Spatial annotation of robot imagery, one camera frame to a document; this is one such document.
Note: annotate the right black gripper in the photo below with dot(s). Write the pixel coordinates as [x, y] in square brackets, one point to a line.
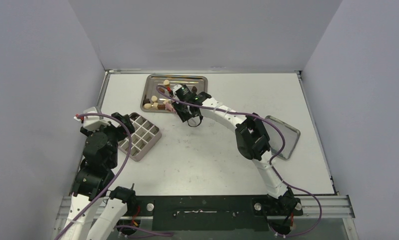
[174, 103]

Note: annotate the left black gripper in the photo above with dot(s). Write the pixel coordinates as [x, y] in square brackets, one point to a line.
[126, 119]

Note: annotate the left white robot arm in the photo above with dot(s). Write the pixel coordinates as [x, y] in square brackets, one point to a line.
[95, 176]

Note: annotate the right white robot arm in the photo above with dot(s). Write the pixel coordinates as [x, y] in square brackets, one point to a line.
[257, 139]

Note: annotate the brown rectangular chocolate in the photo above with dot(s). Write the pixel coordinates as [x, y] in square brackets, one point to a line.
[161, 107]

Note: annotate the cream round swirl chocolate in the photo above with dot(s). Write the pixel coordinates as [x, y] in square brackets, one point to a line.
[147, 105]

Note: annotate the dark brown square chocolate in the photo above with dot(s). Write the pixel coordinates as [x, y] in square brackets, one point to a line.
[146, 101]

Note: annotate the cream oval chocolate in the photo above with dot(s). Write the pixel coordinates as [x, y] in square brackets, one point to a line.
[154, 99]

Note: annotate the metal tin lid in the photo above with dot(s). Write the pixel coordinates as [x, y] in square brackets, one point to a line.
[290, 134]

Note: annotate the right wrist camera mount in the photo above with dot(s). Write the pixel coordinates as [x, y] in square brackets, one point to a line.
[173, 88]

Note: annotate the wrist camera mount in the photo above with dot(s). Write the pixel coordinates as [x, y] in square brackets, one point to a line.
[94, 122]
[173, 88]

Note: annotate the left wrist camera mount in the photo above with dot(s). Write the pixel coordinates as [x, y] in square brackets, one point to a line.
[94, 122]

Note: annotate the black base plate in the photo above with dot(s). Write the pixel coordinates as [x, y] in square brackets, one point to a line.
[212, 212]

